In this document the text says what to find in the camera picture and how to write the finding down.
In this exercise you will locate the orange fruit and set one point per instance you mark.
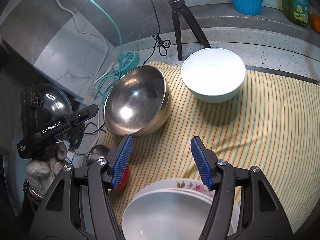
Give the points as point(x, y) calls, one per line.
point(315, 23)

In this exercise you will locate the black mini tripod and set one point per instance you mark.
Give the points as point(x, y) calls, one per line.
point(177, 17)

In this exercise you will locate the white branch print plate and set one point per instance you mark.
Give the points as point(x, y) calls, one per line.
point(170, 215)

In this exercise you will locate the person's left hand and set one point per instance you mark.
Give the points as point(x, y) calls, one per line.
point(37, 172)

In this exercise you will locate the red round object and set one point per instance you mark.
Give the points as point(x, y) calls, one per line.
point(125, 177)

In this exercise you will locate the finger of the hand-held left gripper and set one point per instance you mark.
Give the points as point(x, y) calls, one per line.
point(82, 113)

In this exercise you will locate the teal power strip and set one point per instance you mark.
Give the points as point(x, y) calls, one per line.
point(130, 60)

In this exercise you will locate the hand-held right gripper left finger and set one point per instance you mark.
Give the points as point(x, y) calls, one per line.
point(122, 160)

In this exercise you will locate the large steel bowl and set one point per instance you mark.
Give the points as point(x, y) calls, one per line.
point(135, 100)

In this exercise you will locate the blue ribbed cup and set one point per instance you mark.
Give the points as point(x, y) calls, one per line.
point(246, 1)

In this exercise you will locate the yellow striped cloth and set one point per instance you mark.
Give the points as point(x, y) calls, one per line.
point(250, 130)

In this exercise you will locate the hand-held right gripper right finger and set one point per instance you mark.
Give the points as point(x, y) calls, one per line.
point(200, 162)

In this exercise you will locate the green dish soap bottle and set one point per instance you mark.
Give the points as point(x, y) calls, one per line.
point(297, 5)

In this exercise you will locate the small steel bowl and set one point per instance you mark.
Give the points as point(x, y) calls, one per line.
point(96, 152)

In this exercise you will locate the white ceramic bowl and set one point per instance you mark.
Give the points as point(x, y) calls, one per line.
point(212, 72)

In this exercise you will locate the pink floral plate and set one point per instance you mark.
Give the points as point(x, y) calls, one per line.
point(186, 183)

